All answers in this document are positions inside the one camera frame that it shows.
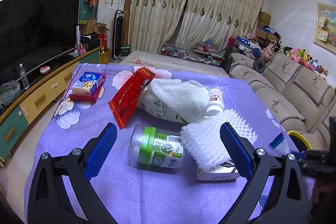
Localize white plastic bottle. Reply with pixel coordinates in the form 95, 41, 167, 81
206, 88, 225, 117

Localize purple floral tablecloth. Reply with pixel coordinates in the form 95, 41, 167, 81
23, 63, 316, 224

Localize yellow rimmed dark trash bin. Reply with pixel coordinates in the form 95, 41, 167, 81
287, 130, 312, 152

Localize white foam fruit net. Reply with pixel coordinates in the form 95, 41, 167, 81
180, 109, 258, 170

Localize red tray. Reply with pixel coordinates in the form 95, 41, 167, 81
69, 72, 106, 103

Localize pile of plush toys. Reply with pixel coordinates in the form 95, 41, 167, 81
262, 41, 329, 81

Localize white patterned carton box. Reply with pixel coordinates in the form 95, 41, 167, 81
196, 160, 240, 182

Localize clear water bottle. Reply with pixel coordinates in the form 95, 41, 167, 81
19, 63, 30, 90

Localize beige curtains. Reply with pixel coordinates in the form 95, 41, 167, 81
127, 0, 264, 53

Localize green yellow tv cabinet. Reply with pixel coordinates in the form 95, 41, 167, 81
1, 47, 100, 167

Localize beige floral floor rug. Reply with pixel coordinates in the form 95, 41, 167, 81
119, 51, 229, 77

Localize low shelf with clutter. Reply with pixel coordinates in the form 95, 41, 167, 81
161, 40, 225, 67

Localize blue tissue pack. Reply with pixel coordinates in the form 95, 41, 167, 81
71, 72, 102, 97

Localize black tower fan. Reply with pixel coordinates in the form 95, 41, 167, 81
110, 10, 124, 63

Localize green lidded clear jar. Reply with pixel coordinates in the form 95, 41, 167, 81
128, 124, 185, 169

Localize black flat television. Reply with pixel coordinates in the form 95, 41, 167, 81
1, 0, 80, 84

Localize white coconut water bottle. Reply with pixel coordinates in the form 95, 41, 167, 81
137, 91, 187, 124

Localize white blue toothpaste tube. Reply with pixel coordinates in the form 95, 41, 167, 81
269, 132, 291, 156

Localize red snack wrapper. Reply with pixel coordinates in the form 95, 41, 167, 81
108, 67, 155, 129

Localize beige sectional sofa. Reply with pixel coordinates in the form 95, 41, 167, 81
227, 53, 335, 150

